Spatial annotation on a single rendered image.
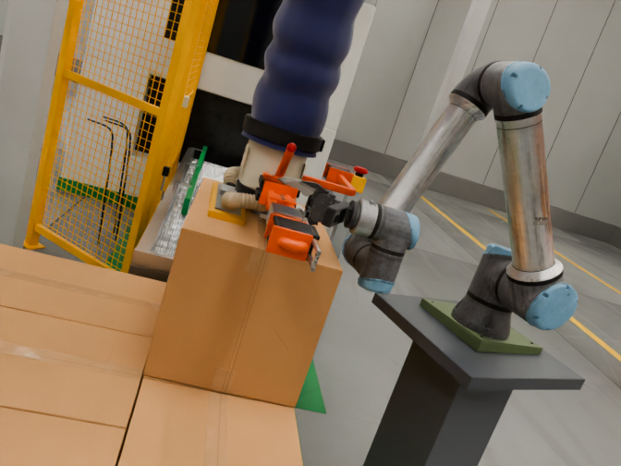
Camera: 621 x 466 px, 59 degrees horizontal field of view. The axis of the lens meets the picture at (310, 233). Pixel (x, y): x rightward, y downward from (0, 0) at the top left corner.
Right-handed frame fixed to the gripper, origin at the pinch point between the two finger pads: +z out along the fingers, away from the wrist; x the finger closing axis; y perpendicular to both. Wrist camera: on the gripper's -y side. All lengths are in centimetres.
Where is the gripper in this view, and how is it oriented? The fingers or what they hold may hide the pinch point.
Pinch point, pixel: (277, 195)
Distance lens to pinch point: 132.6
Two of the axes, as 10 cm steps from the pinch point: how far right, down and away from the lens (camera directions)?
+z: -9.4, -2.6, -2.1
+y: -1.2, -3.1, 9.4
